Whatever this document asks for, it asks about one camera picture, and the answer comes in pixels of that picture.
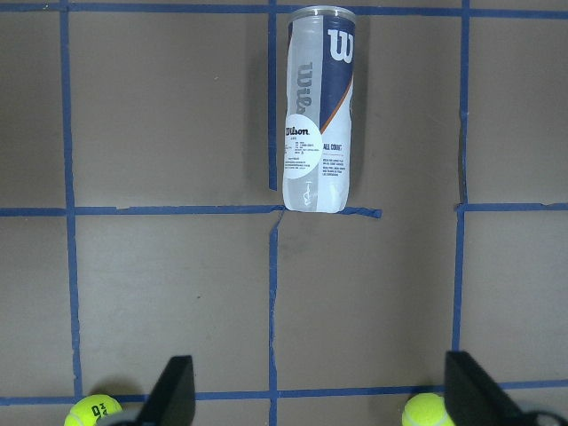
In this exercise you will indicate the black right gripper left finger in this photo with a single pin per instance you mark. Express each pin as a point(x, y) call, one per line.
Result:
point(172, 401)

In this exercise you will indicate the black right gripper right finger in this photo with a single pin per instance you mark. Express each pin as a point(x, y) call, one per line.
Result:
point(472, 397)

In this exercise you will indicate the clear Wilson tennis ball can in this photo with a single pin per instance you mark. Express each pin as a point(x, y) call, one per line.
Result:
point(317, 131)

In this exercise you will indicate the yellow tennis ball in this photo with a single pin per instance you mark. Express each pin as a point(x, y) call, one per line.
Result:
point(89, 410)
point(426, 409)

